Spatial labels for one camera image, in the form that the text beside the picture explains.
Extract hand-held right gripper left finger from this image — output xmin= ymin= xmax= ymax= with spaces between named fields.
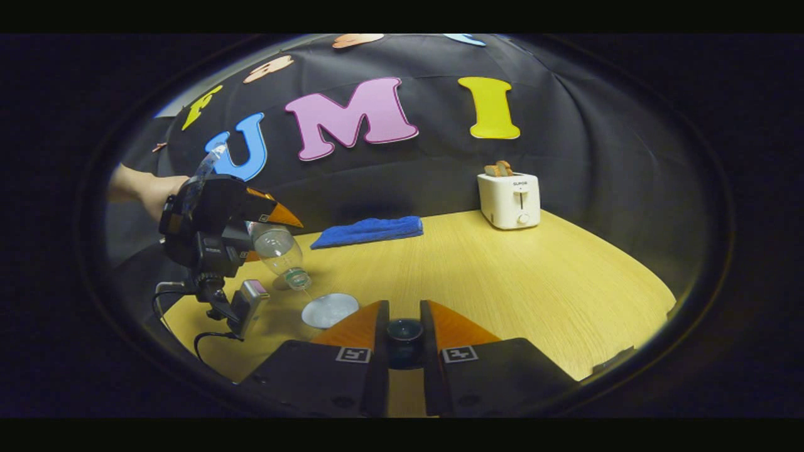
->
xmin=239 ymin=299 xmax=390 ymax=418

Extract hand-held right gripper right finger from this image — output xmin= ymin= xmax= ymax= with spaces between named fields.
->
xmin=420 ymin=299 xmax=579 ymax=418

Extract clear plastic water bottle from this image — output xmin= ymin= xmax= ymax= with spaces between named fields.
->
xmin=190 ymin=143 xmax=313 ymax=291

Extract folded blue towel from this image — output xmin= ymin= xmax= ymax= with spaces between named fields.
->
xmin=310 ymin=216 xmax=424 ymax=250

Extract black backdrop cloth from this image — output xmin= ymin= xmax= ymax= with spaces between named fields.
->
xmin=104 ymin=33 xmax=710 ymax=296

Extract white toaster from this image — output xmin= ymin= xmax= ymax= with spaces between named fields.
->
xmin=477 ymin=172 xmax=541 ymax=230

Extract black cable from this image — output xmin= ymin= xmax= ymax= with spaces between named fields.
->
xmin=153 ymin=281 xmax=189 ymax=333
xmin=193 ymin=331 xmax=243 ymax=363

